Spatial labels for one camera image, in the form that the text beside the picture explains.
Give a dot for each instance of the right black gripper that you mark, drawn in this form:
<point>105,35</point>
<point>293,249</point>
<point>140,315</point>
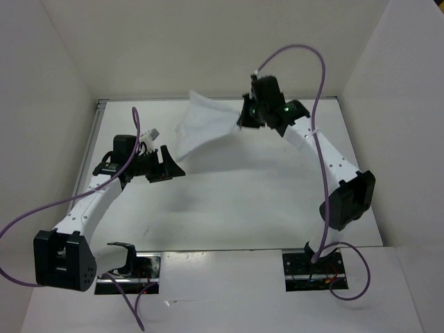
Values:
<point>244,120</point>

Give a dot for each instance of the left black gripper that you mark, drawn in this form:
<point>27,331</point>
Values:
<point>166,170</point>

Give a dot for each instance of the white skirt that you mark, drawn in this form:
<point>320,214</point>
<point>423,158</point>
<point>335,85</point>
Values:
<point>204,121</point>

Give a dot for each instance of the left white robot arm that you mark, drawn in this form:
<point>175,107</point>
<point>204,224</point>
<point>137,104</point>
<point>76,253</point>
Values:
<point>63,257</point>

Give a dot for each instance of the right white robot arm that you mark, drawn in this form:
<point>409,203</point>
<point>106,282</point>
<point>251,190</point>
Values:
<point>348,192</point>

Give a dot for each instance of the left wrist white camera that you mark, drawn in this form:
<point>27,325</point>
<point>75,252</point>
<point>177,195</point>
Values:
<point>147,139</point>

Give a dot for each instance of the wrist white camera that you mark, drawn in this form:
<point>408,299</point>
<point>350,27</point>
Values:
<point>255,75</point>
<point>147,139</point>

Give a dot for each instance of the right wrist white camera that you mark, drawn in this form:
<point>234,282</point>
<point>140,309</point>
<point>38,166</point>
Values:
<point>255,75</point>

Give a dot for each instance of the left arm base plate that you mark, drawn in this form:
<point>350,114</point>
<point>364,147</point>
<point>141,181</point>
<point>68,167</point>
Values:
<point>143,276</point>

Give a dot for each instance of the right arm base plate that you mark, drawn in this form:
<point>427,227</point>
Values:
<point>300,275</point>

